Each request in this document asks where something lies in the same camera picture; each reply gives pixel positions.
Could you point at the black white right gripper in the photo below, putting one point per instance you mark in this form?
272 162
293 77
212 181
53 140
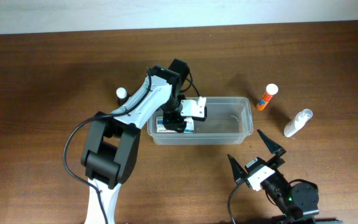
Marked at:
260 165

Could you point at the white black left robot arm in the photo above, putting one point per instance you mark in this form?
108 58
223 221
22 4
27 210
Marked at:
112 144

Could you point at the dark brown syrup bottle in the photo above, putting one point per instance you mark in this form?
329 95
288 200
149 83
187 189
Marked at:
122 95

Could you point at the orange tube white cap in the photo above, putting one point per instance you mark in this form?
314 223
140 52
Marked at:
270 90

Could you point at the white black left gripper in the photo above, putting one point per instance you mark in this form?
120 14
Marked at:
173 123

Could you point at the white spray bottle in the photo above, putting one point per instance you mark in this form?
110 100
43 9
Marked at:
297 122

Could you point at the white Panadol medicine box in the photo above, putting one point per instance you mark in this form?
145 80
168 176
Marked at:
162 129

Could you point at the clear plastic container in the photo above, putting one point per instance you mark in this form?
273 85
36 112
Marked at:
229 121

